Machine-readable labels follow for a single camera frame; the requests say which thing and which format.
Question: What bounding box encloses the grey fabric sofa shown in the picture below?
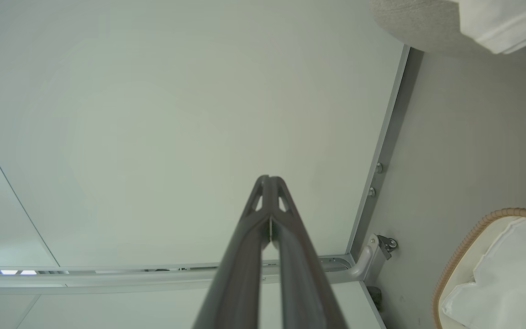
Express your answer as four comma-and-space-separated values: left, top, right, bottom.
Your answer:
368, 0, 526, 61

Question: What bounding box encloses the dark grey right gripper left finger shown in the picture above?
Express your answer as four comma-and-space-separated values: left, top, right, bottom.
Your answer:
192, 175, 271, 329

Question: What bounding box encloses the grey partition corner post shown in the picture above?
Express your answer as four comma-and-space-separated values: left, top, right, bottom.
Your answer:
0, 256, 355, 289

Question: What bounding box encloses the black caster wheel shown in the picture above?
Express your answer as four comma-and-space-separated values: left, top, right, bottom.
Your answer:
378, 235, 399, 260

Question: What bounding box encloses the grey partition bottom rail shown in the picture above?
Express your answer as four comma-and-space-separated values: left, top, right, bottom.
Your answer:
345, 45, 424, 257

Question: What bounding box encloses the grey curved partition foot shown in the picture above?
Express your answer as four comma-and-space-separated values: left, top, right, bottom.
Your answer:
320, 234, 382, 286

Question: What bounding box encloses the wicker laundry basket white liner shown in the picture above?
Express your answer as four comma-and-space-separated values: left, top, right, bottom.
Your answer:
431, 208, 526, 329

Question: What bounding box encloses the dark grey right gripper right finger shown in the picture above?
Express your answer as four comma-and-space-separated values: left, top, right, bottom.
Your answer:
270, 175, 348, 329

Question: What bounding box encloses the small black floor glide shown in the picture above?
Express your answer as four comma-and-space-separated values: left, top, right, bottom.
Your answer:
367, 287, 384, 313

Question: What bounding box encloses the white garment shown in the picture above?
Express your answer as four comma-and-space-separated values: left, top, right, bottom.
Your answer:
441, 217, 526, 329
455, 0, 526, 55

